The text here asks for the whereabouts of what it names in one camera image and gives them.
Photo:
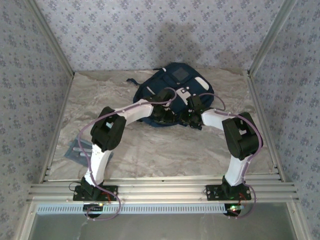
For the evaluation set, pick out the navy blue backpack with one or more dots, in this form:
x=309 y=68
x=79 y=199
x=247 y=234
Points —
x=175 y=80

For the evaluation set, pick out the clear blue pencil pouch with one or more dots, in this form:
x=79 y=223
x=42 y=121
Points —
x=75 y=155

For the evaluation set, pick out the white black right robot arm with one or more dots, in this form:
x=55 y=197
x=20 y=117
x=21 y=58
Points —
x=236 y=170

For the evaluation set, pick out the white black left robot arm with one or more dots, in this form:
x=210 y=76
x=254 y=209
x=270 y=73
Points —
x=98 y=162

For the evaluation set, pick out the black controller board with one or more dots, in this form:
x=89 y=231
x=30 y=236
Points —
x=233 y=210
x=93 y=210

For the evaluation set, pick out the aluminium side rail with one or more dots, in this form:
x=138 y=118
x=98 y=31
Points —
x=257 y=100
x=55 y=140

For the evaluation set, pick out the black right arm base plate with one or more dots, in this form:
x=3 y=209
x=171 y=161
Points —
x=212 y=193

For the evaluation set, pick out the aluminium front frame rail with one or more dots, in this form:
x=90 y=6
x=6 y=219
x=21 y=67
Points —
x=162 y=190

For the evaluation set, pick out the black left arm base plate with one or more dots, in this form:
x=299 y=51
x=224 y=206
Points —
x=110 y=193

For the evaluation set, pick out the aluminium frame post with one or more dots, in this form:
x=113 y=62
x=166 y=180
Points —
x=271 y=37
x=51 y=37

